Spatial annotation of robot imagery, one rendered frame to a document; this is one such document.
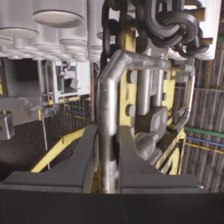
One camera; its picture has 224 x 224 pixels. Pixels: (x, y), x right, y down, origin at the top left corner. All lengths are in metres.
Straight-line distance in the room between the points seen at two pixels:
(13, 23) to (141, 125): 0.65
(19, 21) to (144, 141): 0.70
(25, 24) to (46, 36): 0.42
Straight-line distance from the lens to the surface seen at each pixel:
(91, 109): 5.41
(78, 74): 4.66
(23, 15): 0.79
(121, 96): 0.24
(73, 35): 0.95
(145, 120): 0.29
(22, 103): 0.33
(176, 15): 0.21
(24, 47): 1.43
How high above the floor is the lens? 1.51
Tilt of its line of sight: 15 degrees up
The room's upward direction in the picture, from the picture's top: 179 degrees counter-clockwise
